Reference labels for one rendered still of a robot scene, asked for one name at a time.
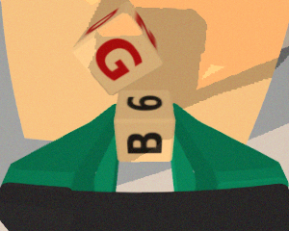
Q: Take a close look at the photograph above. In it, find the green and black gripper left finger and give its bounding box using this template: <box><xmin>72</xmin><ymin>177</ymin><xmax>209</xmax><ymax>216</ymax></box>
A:
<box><xmin>1</xmin><ymin>104</ymin><xmax>118</xmax><ymax>192</ymax></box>

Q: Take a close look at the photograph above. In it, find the beige letter block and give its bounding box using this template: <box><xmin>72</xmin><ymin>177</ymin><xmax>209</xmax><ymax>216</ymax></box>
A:
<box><xmin>72</xmin><ymin>1</ymin><xmax>163</xmax><ymax>95</ymax></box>
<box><xmin>114</xmin><ymin>90</ymin><xmax>175</xmax><ymax>162</ymax></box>

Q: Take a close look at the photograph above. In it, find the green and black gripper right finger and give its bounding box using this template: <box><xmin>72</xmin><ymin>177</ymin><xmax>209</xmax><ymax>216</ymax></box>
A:
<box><xmin>171</xmin><ymin>103</ymin><xmax>289</xmax><ymax>192</ymax></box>

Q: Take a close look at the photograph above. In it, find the orange flat mat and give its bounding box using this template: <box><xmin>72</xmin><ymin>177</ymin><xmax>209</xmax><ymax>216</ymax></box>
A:
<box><xmin>1</xmin><ymin>0</ymin><xmax>289</xmax><ymax>144</ymax></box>

